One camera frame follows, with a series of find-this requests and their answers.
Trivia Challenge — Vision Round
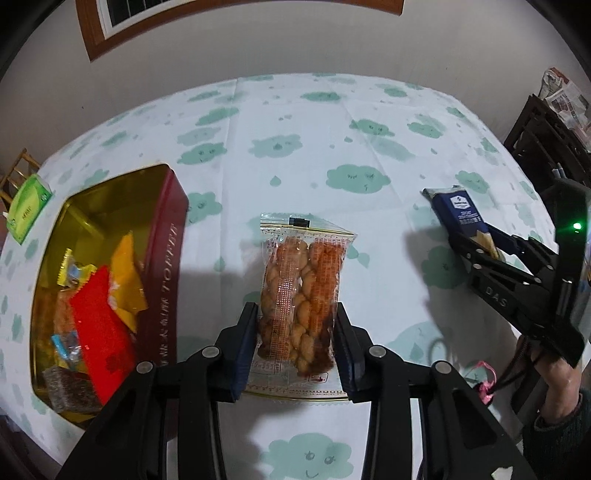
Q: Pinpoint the navy cracker packet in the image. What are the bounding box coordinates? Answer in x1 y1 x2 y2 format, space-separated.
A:
422 185 500 260

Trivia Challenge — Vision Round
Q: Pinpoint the yellow candy packet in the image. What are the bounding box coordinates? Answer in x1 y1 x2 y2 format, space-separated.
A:
56 248 92 288

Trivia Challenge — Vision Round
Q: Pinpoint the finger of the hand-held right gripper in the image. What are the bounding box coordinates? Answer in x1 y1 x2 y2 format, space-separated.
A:
485 227 560 274
445 231 542 283

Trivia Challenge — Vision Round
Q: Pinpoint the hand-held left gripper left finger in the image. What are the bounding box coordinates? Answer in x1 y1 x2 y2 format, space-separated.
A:
55 302 258 480

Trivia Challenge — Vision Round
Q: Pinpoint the person's right forearm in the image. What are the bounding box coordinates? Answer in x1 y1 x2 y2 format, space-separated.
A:
521 390 591 480

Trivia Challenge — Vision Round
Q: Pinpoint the small wooden chair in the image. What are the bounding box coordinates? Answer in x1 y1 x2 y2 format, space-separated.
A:
0 148 42 205

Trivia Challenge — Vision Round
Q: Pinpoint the clear dough twist packet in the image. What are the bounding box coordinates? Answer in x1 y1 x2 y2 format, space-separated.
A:
259 212 360 403

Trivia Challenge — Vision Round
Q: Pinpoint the pile of newspapers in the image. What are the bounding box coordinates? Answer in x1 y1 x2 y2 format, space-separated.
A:
539 68 591 140

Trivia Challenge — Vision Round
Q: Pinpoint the dark sesame bar packet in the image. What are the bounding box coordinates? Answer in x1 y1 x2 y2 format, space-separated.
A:
43 366 103 415

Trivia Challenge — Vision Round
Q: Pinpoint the green tissue pack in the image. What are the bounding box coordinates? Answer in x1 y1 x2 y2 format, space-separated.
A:
6 175 55 245

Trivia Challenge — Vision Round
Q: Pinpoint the red snack packet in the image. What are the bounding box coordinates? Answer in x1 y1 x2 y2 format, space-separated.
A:
69 264 140 403

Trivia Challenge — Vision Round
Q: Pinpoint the blue chocolate candy packet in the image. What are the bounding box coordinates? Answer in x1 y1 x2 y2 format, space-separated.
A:
50 334 85 366

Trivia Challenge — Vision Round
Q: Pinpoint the red tin box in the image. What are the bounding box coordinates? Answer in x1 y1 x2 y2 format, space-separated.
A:
28 162 189 433

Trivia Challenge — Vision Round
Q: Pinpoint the large fried dough twist packet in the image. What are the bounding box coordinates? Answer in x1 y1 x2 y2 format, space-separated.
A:
36 286 77 349

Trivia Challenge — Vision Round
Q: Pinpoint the orange snack packet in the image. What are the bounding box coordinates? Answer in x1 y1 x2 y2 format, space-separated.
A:
108 231 149 334

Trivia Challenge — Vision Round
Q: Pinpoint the person's right hand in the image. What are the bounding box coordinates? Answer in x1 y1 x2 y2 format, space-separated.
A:
539 359 585 417

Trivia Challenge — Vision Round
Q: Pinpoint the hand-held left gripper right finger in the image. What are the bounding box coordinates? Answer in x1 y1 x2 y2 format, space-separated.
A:
335 302 527 480

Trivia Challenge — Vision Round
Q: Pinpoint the brown wooden window frame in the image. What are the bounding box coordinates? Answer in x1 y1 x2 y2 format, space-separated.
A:
75 0 406 62

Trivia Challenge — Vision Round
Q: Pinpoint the dark wooden shelf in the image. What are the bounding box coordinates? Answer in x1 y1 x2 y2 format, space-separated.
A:
503 94 591 191

